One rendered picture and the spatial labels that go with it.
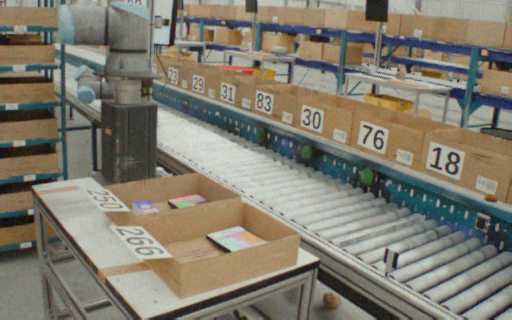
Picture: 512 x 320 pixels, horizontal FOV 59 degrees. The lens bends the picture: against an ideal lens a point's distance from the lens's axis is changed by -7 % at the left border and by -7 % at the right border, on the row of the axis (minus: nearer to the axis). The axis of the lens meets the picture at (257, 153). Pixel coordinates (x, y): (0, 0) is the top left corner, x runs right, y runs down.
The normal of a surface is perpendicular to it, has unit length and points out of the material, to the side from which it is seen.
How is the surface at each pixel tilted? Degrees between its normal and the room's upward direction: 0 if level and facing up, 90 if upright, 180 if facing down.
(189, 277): 91
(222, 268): 91
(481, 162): 90
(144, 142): 90
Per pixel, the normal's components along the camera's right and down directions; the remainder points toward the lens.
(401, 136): -0.81, 0.11
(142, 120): 0.62, 0.25
